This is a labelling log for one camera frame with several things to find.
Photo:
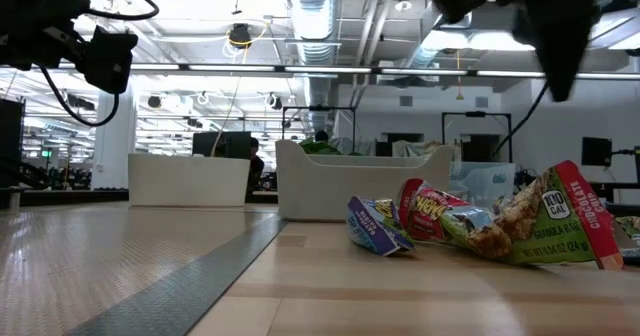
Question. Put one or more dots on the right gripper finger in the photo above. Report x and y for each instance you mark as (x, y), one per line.
(560, 51)

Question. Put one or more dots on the red chocolate chip granola bar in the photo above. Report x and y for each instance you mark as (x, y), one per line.
(430, 211)
(555, 221)

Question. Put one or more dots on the black monitor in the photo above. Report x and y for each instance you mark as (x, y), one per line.
(222, 143)
(596, 151)

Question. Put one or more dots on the black cabinet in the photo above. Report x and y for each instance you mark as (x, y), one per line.
(11, 141)

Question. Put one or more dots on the green exit sign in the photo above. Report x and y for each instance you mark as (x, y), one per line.
(46, 153)

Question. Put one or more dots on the white pillar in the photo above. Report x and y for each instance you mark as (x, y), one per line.
(115, 141)

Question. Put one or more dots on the clear plastic container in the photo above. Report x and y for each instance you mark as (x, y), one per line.
(480, 183)

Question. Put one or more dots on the long ceiling light strip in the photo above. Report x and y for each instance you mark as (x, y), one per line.
(350, 69)

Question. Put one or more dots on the white plastic bin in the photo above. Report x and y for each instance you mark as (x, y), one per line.
(187, 181)

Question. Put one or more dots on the person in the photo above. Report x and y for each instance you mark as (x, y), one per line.
(321, 136)
(256, 168)

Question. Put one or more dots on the small green potted plant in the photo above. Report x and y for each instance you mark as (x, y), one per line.
(320, 148)

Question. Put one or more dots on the grey plastic bin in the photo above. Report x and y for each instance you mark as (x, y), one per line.
(320, 191)

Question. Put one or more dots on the clear mat with grey border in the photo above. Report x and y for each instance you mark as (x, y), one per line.
(190, 281)

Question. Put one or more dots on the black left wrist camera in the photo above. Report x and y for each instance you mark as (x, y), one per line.
(107, 58)

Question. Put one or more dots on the silver ventilation duct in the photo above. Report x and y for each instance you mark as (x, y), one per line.
(312, 26)

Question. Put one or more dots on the black overhead camera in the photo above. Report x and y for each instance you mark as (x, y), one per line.
(240, 35)

